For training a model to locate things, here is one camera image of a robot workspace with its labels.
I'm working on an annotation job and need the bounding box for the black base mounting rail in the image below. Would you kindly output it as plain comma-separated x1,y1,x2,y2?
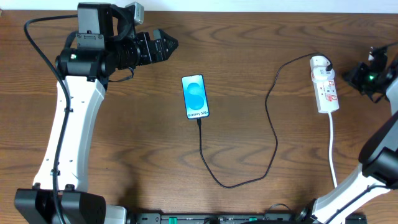
133,212,368,224

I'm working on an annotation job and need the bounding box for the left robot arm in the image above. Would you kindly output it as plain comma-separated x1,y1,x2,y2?
14,2,178,223

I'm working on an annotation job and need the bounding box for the white USB charger plug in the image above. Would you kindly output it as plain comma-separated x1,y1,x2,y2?
310,55,333,71

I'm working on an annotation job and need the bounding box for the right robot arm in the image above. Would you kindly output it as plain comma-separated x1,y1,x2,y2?
295,47,397,223

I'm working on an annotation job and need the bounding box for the black USB charging cable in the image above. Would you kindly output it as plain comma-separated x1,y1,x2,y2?
196,52,333,190

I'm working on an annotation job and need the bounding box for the white power strip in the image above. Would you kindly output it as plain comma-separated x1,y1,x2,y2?
311,67,340,114

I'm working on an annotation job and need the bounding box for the white power strip cord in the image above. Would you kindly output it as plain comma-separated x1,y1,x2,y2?
328,112,339,189

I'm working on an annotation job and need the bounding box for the blue Samsung Galaxy smartphone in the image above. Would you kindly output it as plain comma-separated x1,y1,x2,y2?
182,74,210,119

